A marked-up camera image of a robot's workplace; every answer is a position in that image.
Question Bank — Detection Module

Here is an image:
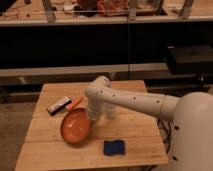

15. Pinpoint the black box on right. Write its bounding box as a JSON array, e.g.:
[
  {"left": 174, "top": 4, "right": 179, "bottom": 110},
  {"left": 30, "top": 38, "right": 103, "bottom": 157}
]
[{"left": 165, "top": 45, "right": 213, "bottom": 74}]

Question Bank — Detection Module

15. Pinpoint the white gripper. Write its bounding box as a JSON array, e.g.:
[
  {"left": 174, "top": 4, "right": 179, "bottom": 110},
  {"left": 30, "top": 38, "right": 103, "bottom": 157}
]
[{"left": 86, "top": 107, "right": 103, "bottom": 123}]

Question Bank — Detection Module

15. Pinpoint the orange clutter on shelf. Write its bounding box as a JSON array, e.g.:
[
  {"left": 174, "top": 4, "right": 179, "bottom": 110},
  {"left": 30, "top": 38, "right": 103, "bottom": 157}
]
[{"left": 76, "top": 0, "right": 158, "bottom": 17}]

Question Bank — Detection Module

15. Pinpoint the orange ceramic bowl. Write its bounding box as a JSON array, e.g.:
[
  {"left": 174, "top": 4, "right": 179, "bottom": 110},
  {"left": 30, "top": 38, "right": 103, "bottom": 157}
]
[{"left": 60, "top": 108, "right": 91, "bottom": 144}]

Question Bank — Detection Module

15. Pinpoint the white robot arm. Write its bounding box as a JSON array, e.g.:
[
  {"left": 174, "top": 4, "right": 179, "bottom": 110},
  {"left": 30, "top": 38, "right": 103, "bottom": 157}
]
[{"left": 85, "top": 76, "right": 213, "bottom": 171}]

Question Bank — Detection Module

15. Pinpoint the black and silver eraser block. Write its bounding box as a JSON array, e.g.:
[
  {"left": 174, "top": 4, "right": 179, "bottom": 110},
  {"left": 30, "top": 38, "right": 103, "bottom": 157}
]
[{"left": 47, "top": 96, "right": 71, "bottom": 116}]

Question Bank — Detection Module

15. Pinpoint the blue sponge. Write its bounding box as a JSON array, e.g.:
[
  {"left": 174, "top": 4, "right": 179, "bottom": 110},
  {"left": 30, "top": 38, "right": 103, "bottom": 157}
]
[{"left": 103, "top": 140, "right": 125, "bottom": 156}]

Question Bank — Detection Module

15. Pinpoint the orange marker pen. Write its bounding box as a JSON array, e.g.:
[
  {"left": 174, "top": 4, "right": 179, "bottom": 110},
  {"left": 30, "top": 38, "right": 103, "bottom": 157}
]
[{"left": 65, "top": 97, "right": 83, "bottom": 111}]

